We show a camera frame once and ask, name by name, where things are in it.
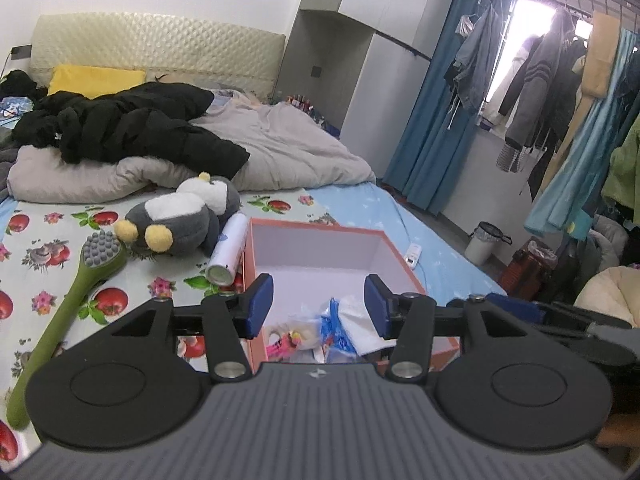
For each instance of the dark grey blanket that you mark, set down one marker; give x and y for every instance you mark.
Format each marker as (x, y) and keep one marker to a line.
(6, 160)

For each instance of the cream quilted headboard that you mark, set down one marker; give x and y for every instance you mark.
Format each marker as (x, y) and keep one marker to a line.
(160, 47)

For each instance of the blue plastic packet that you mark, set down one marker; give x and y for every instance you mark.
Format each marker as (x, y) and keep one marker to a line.
(335, 332)

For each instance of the beige hanging cloth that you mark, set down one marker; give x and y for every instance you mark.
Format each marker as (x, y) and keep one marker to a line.
(602, 55)

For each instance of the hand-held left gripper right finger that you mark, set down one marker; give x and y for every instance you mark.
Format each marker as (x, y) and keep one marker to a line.
(377, 312)

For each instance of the blue curtain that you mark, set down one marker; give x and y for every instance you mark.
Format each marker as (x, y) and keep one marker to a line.
(440, 125)

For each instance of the white wardrobe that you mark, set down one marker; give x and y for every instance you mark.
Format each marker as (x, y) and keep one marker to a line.
(380, 75)

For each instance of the black puffer jacket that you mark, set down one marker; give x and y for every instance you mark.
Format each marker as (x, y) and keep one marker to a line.
(125, 125)

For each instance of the black rod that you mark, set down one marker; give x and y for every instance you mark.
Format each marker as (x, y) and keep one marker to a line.
(402, 46)

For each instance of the yellow pillow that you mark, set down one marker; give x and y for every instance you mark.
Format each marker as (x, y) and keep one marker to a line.
(95, 80)

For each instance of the teal hanging cloth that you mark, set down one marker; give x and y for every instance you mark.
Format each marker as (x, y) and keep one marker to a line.
(585, 160)

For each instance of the black wall socket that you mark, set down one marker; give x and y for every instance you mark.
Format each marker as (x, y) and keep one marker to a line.
(20, 51)

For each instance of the white trash bin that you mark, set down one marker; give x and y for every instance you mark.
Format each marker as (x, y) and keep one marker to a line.
(482, 245)

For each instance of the pink cardboard box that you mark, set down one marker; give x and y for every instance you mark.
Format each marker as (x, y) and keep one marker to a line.
(325, 250)

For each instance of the striped hanging cloth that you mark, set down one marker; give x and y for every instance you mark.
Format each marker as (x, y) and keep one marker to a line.
(510, 157)

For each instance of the denim jacket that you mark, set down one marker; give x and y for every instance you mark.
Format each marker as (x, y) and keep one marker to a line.
(475, 65)

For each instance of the green garment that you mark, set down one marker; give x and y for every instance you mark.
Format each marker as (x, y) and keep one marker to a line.
(625, 170)

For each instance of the blue printed packet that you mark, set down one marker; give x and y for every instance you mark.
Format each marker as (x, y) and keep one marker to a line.
(15, 107)

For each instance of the grey penguin plush toy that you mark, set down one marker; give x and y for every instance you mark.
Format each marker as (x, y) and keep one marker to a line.
(185, 212)

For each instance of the green massage hammer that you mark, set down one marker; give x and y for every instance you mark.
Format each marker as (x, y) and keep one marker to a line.
(65, 310)

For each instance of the grey striped jacket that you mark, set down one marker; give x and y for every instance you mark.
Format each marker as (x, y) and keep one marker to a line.
(540, 85)

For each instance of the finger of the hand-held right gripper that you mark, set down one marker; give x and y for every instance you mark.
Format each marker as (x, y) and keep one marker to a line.
(522, 309)

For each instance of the cream round cushion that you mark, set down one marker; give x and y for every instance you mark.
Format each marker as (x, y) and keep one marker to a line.
(612, 295)

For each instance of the row of small bottles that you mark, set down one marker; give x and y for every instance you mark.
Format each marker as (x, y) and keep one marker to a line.
(302, 101)

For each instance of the grey duvet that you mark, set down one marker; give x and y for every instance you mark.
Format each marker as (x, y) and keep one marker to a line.
(300, 150)

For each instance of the red basket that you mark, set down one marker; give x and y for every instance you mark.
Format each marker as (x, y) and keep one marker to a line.
(530, 270)

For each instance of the fruit print sheet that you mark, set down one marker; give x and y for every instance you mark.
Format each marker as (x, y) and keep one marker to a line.
(50, 270)

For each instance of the grey wall switch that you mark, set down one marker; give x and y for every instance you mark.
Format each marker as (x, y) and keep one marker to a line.
(316, 71)

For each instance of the black garment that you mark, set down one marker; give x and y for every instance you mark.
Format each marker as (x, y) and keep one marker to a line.
(20, 84)

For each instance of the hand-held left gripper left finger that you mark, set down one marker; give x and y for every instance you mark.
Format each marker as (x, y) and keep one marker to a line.
(260, 307)

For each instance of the small clear plastic bag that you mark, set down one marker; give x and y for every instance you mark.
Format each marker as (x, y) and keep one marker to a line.
(292, 337)

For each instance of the white spray can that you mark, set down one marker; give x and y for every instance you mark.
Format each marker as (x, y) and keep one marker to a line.
(230, 250)

